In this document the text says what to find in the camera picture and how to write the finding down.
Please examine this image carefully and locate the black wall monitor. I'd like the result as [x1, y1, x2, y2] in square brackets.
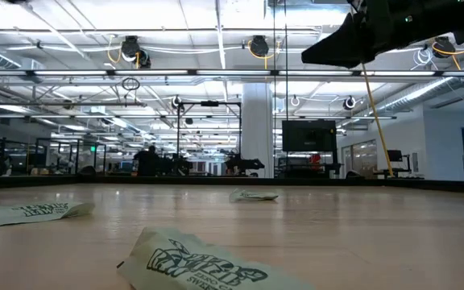
[282, 119, 338, 153]

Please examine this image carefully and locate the yellow hanging cable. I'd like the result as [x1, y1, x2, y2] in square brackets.
[360, 62, 395, 178]

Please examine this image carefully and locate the glass walled enclosure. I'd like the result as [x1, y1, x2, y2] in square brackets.
[34, 138, 107, 175]

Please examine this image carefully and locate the green stevia sweetener packet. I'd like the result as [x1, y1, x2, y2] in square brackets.
[116, 226, 316, 290]
[229, 188, 280, 203]
[0, 201, 96, 228]

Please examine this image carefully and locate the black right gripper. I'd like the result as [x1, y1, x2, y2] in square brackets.
[300, 0, 464, 69]

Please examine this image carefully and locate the person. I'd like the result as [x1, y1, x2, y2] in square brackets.
[134, 145, 160, 177]

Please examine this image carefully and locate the small monitor on stand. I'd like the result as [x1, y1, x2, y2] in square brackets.
[387, 149, 412, 175]

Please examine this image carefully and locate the long ceiling light bar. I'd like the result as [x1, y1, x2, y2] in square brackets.
[0, 68, 464, 77]

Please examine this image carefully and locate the hanging black cable coil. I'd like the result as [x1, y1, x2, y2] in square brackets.
[121, 77, 141, 92]

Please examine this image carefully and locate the large ceiling cable reel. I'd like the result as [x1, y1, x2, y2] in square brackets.
[247, 35, 271, 60]
[121, 35, 151, 68]
[433, 35, 457, 60]

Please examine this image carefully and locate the black aluminium table frame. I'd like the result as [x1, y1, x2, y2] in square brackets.
[0, 175, 464, 195]

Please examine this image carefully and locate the white building column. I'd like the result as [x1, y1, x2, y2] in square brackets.
[242, 82, 274, 178]

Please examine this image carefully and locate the black background rig frame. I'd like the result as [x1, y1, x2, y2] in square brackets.
[176, 100, 243, 162]

